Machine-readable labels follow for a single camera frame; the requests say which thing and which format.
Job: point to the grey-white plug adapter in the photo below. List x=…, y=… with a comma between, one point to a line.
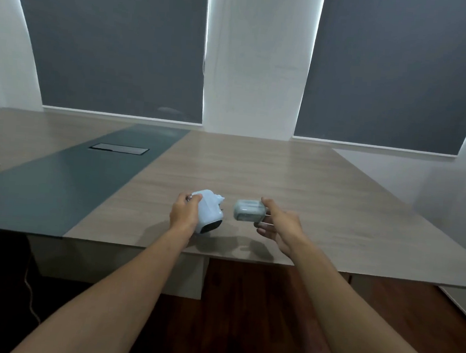
x=248, y=210

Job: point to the person's left fingers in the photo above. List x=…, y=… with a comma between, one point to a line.
x=190, y=198

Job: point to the person's right thumb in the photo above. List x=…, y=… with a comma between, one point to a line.
x=271, y=208

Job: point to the person's right forearm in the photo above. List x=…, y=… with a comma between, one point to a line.
x=350, y=318

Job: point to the person's left hand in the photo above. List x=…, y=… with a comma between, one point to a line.
x=182, y=216

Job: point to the white security camera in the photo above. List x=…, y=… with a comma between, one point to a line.
x=210, y=213

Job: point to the grey roller blind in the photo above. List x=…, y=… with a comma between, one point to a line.
x=392, y=70
x=114, y=42

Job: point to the person's left forearm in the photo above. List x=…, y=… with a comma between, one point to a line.
x=113, y=294

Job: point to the person's right hand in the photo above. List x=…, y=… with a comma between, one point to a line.
x=285, y=229

